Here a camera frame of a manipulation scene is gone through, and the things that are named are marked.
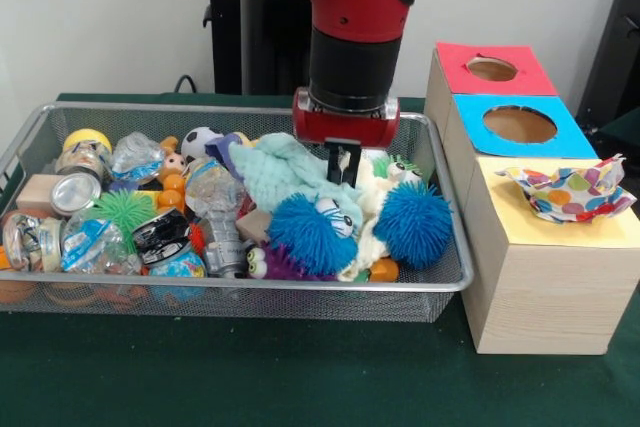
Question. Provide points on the light blue knitted cloth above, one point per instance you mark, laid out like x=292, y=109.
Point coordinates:
x=280, y=169

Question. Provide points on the dark green table cloth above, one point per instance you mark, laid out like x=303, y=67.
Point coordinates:
x=300, y=377

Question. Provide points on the green spiky ball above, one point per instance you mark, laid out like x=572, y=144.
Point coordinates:
x=122, y=209

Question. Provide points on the green spiky toy with eyes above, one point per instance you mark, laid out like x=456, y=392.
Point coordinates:
x=397, y=167

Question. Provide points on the polka dot cloth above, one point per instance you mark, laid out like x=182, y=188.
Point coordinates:
x=575, y=192

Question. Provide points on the silver mesh bin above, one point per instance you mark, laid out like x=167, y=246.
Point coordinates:
x=125, y=119

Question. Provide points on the blue spiky ball with eyes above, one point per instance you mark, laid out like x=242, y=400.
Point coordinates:
x=305, y=232

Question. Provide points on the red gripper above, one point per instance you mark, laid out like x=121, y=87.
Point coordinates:
x=345, y=127

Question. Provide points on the cream knitted cloth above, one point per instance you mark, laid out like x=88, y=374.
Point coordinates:
x=372, y=242

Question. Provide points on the purple spiky toy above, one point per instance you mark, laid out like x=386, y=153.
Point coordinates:
x=285, y=269

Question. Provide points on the wooden box with three holes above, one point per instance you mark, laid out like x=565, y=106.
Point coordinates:
x=540, y=297

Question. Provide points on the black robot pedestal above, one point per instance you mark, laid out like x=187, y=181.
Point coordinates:
x=235, y=47

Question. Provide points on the black and white soccer ball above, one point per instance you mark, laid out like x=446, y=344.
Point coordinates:
x=197, y=142

